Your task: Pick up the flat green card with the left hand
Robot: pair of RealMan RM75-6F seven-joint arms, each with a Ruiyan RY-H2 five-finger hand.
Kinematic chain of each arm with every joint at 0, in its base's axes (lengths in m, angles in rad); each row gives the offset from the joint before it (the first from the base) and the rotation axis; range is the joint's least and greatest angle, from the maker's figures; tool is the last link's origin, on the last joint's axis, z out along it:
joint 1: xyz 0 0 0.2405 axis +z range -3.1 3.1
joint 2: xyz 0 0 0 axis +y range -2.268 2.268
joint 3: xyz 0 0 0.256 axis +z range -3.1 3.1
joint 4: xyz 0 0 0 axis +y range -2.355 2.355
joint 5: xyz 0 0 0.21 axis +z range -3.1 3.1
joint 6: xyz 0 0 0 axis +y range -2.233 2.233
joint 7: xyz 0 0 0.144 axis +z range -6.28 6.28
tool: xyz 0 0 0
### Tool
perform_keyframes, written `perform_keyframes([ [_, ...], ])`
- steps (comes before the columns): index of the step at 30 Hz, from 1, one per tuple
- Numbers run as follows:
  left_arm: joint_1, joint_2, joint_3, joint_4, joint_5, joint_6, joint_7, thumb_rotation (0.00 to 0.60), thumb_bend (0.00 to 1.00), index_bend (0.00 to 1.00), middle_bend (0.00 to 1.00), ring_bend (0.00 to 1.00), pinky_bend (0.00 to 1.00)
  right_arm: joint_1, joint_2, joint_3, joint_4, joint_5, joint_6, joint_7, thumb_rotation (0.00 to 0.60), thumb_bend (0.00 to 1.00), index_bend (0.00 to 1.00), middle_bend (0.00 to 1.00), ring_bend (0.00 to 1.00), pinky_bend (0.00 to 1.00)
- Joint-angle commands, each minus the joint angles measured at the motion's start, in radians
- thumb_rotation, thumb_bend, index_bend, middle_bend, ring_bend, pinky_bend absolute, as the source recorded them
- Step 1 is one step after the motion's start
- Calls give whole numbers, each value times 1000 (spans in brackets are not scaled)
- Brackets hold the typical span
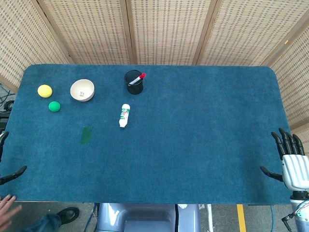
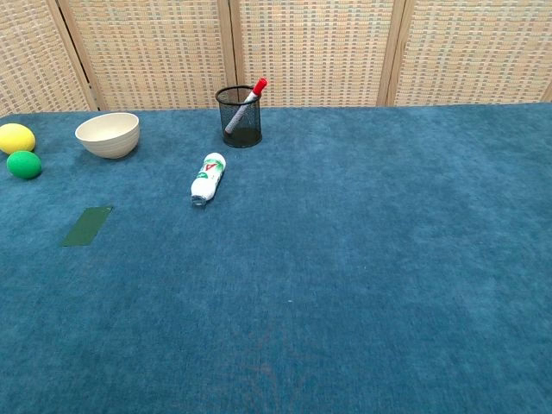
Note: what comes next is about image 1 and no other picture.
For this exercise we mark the yellow foam ball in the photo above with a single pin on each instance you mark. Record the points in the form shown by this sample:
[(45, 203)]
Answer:
[(45, 91)]

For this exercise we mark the bare person hand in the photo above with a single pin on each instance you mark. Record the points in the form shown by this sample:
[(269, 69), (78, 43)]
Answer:
[(6, 212)]

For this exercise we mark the green card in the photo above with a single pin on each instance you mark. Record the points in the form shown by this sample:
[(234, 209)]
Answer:
[(86, 135)]

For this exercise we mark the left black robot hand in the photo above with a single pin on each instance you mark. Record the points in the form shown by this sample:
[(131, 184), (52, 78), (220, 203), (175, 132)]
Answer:
[(13, 175)]

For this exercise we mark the black mesh pen holder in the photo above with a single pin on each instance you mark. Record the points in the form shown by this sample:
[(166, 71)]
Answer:
[(136, 89)]

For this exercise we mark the black leather shoe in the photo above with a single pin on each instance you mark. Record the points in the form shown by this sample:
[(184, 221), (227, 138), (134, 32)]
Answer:
[(68, 214)]

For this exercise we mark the blue carpet table cloth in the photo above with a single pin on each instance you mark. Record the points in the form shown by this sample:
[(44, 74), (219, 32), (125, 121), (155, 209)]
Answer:
[(169, 149)]

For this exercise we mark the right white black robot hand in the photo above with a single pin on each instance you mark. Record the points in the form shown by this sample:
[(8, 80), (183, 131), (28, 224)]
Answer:
[(295, 169)]

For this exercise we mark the green foam ball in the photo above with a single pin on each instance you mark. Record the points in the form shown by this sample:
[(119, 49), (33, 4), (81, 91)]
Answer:
[(54, 106)]

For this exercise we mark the cream bowl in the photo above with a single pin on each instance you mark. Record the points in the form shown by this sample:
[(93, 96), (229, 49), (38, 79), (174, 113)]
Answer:
[(82, 90)]

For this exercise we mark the grey blue robot torso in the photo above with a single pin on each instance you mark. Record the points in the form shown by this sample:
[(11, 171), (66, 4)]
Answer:
[(144, 217)]

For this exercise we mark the blue jeans leg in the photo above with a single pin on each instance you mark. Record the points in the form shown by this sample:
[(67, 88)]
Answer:
[(43, 223)]

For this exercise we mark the woven wooden folding screen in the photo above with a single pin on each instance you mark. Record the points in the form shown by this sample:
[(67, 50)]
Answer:
[(169, 31)]

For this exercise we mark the red capped white marker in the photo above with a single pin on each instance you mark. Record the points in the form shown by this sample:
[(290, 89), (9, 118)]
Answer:
[(137, 78)]

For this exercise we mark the white plastic bottle green label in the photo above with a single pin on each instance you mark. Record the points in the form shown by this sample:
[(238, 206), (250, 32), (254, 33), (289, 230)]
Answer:
[(124, 116)]

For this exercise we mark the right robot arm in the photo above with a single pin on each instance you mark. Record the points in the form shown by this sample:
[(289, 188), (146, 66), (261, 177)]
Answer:
[(300, 207)]

